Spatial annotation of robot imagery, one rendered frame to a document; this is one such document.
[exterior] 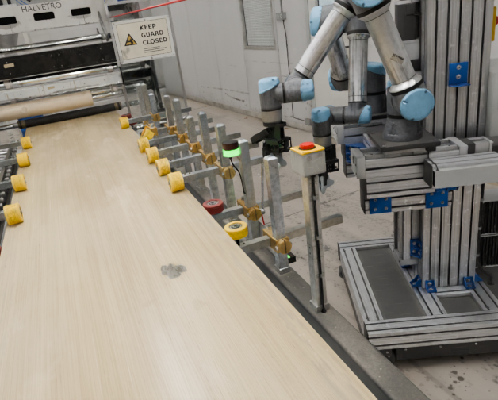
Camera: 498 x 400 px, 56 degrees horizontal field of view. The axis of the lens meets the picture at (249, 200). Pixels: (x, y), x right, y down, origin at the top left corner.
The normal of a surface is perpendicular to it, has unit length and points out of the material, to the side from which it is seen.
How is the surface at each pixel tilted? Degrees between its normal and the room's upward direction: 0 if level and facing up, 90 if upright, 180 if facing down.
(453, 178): 90
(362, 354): 0
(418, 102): 97
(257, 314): 0
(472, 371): 0
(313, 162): 90
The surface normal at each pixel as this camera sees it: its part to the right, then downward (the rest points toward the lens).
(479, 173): -0.02, 0.39
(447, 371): -0.12, -0.92
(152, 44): 0.38, 0.31
